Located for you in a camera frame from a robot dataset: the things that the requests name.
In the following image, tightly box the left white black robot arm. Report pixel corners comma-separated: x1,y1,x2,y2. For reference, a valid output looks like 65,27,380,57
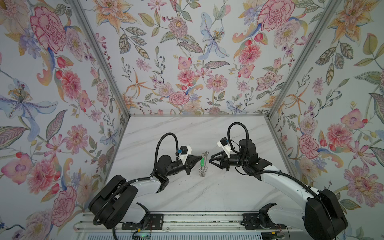
89,155,204,230

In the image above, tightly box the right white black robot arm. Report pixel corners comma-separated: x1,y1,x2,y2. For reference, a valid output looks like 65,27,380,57
209,138,349,240

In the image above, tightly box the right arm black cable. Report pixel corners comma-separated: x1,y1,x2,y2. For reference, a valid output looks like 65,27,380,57
227,121,250,157

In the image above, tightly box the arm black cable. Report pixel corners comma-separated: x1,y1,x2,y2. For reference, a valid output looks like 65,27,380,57
150,132,180,176
227,121,250,157

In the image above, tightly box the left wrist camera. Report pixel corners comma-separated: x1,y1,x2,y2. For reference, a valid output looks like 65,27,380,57
177,146,192,165

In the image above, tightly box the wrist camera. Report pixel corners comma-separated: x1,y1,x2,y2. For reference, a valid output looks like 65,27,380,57
177,146,192,165
217,137,234,158

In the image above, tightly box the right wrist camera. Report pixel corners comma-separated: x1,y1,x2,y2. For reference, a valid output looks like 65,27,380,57
217,137,234,158

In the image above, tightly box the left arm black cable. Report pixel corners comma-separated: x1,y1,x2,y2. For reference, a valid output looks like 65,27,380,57
150,132,180,176

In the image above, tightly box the aluminium mounting rail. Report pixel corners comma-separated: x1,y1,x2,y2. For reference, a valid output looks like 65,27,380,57
73,210,331,233

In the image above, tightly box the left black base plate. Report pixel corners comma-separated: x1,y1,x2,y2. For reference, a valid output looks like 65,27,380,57
122,214,164,231

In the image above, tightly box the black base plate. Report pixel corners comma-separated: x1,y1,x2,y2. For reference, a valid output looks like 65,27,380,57
240,213,287,231
122,214,164,231

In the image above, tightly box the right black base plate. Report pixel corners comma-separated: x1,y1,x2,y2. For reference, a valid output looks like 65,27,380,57
240,213,287,231

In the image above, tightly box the right aluminium corner post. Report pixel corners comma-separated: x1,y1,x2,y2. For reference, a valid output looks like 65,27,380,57
265,1,339,120

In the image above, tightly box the aluminium corner post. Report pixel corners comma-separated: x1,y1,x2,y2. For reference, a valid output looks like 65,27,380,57
265,1,339,120
69,0,130,120

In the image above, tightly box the left aluminium corner post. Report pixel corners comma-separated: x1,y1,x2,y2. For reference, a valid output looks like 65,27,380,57
69,0,130,120

